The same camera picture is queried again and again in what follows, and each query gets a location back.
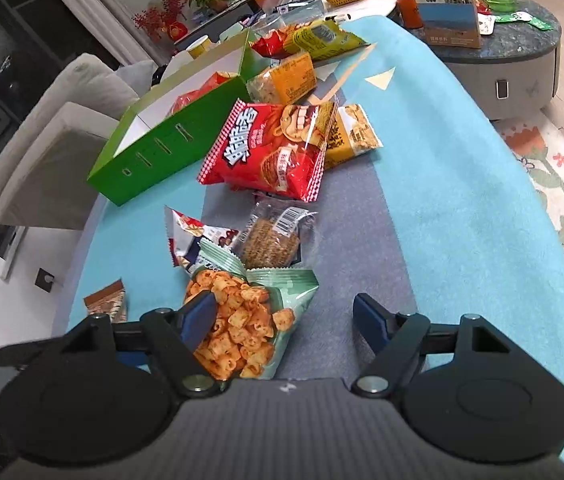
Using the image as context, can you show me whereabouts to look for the brown nut snack packet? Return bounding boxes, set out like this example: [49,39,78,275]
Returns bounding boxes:
[84,280,128,323]

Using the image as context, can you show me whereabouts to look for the green vegetable cracker bag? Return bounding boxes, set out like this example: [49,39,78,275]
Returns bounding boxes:
[184,238,319,382]

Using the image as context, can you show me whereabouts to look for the small red white snack packet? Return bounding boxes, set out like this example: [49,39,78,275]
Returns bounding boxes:
[164,206,241,272]

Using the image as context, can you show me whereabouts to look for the round sesame cake packet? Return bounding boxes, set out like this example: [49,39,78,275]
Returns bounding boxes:
[234,195,318,270]

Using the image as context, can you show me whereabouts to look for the red checkered shrimp chip bag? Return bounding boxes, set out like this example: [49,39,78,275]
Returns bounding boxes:
[197,100,336,203]

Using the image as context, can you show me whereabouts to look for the red transparent snack bag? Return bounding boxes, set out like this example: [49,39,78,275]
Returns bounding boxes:
[168,72,236,116]

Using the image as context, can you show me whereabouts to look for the orange label cake packet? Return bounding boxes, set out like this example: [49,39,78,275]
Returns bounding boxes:
[246,52,317,105]

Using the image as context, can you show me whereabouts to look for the yellow brown snack packet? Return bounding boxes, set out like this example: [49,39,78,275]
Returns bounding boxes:
[324,104,383,170]

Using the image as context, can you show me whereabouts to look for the beige sofa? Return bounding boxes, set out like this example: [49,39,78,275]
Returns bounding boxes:
[0,53,157,231]

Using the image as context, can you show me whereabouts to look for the green cardboard box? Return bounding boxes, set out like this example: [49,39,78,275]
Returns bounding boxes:
[87,29,271,206]

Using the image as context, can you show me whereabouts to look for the dark round side table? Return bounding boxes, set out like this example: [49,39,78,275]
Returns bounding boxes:
[411,0,563,123]

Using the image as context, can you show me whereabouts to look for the yellow cylindrical can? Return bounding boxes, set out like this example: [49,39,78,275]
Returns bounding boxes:
[186,35,215,60]

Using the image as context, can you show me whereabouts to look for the yellow green snack packet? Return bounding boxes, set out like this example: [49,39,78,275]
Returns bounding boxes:
[283,18,368,61]

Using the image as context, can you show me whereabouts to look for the red flower arrangement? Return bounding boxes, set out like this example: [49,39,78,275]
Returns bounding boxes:
[132,0,190,42]

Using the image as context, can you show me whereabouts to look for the round white coffee table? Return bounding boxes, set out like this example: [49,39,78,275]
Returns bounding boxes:
[161,0,399,86]

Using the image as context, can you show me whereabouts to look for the orange paper cup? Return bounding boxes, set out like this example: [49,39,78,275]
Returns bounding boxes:
[396,0,423,29]

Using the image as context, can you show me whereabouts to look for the brown blue paper bag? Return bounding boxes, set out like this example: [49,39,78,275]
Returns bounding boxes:
[416,0,480,49]

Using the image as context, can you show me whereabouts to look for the wall power socket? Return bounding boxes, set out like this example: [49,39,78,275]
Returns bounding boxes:
[35,268,55,294]

